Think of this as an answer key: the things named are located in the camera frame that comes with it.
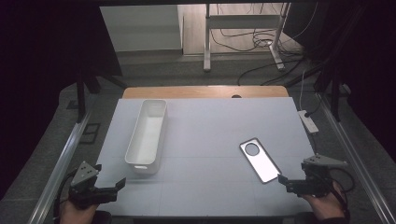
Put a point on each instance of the silver phone case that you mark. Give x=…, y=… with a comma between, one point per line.
x=264, y=168

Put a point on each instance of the wooden table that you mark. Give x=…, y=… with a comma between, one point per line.
x=193, y=92

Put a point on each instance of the aluminium rail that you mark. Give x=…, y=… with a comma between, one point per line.
x=358, y=161
x=59, y=168

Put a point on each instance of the white plastic storage bin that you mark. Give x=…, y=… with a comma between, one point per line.
x=146, y=137

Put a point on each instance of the black floor frame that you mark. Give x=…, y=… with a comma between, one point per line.
x=90, y=133

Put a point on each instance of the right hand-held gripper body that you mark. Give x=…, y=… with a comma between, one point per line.
x=316, y=182

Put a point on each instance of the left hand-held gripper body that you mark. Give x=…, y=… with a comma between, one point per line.
x=83, y=183

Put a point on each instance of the person's left hand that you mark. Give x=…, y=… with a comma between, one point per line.
x=74, y=214

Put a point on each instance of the white board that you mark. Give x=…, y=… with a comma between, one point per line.
x=211, y=140

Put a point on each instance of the dark curtain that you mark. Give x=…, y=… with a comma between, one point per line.
x=370, y=62
x=40, y=77

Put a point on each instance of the white metal stand frame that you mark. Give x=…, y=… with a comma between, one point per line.
x=206, y=46

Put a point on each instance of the white wall panel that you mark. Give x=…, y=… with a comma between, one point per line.
x=143, y=28

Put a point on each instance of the white power strip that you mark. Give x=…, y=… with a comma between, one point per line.
x=308, y=122

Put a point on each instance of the person's right hand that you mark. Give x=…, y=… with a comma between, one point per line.
x=323, y=207

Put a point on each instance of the black metal stand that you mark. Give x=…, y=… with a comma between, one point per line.
x=81, y=96
x=335, y=96

